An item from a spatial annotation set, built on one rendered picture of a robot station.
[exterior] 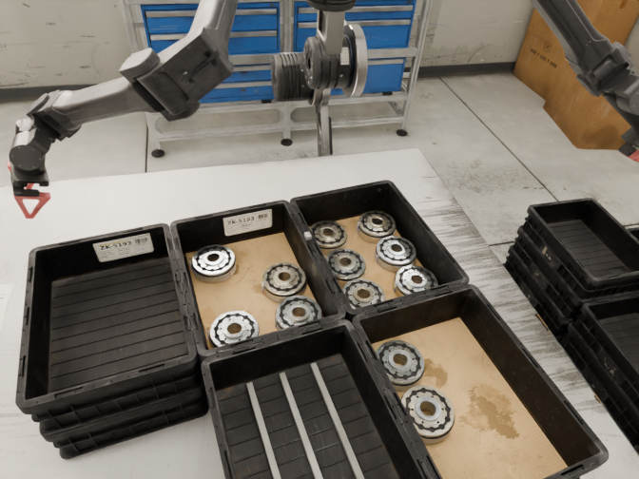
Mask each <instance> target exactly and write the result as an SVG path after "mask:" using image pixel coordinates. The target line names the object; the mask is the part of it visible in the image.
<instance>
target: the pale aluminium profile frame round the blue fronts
mask: <svg viewBox="0 0 639 479"><path fill-rule="evenodd" d="M125 2H126V4H125V5H124V1H123V0H120V4H121V8H122V12H123V16H124V20H125V25H126V33H127V37H128V41H129V45H130V49H131V54H133V53H136V52H139V51H140V49H139V45H138V40H137V35H136V31H135V29H136V28H140V32H141V35H142V40H143V45H144V49H147V48H148V43H147V39H146V34H145V25H144V20H143V15H142V11H141V6H140V5H135V8H136V12H137V17H138V21H137V22H133V18H132V13H131V8H130V5H129V4H128V0H125ZM432 3H433V0H423V5H422V10H421V13H419V14H414V20H419V25H418V30H417V35H416V44H415V46H414V47H412V48H369V49H367V54H368V59H372V58H392V57H412V56H413V60H412V64H411V69H410V72H403V77H402V78H408V77H409V79H408V85H407V86H406V85H405V84H404V82H403V81H402V83H401V88H400V92H392V91H388V92H381V93H378V94H363V95H360V96H358V97H350V98H348V97H346V96H333V97H330V100H329V104H328V105H346V104H360V103H373V102H388V103H389V104H390V105H391V107H392V108H393V110H394V111H395V112H396V114H397V115H386V116H374V117H360V118H348V119H335V120H331V122H332V127H343V126H355V125H378V124H390V123H400V124H399V127H400V128H401V129H399V130H397V135H398V136H406V135H407V134H408V132H407V131H406V130H403V129H406V128H407V124H408V120H409V115H410V110H411V105H412V101H413V96H414V91H415V86H416V78H417V74H418V69H419V64H420V59H421V54H422V50H423V45H424V41H425V36H426V31H427V27H428V22H429V17H430V12H431V7H432ZM291 12H292V0H289V2H287V0H284V2H283V17H280V24H283V52H281V53H258V54H234V55H229V59H228V60H229V61H230V62H231V63H232V64H233V65H251V64H271V58H272V56H273V55H280V54H289V53H290V54H291V53H303V52H291V24H294V17H291ZM271 100H273V101H271ZM401 100H404V104H403V108H402V107H401V105H400V104H399V103H398V101H401ZM305 106H314V105H309V103H308V101H300V102H299V101H295V102H294V101H293V102H277V101H276V100H275V99H269V100H261V101H259V102H244V103H230V104H214V105H200V107H199V108H198V110H197V111H196V112H195V113H194V114H207V113H221V112H235V111H249V110H263V109H276V110H277V111H278V114H279V117H280V121H279V122H278V123H277V124H271V125H247V126H234V127H222V128H209V129H196V130H184V131H171V132H163V131H162V130H160V129H159V118H160V117H163V115H162V114H161V113H160V112H159V113H149V112H145V116H146V120H147V125H148V129H149V134H150V138H151V141H152V146H153V149H156V150H153V151H152V152H151V155H152V156H153V157H156V158H158V157H162V156H163V155H164V154H165V152H164V151H163V150H162V149H160V143H159V142H161V141H174V140H185V139H198V138H210V137H221V136H234V135H246V134H259V133H270V132H283V138H284V139H283V140H281V144H282V145H284V146H289V145H292V143H293V142H292V140H289V139H290V131H295V130H306V129H317V124H316V121H310V122H297V123H296V122H294V121H292V120H291V118H290V113H292V111H293V110H294V109H295V108H297V107H305Z"/></svg>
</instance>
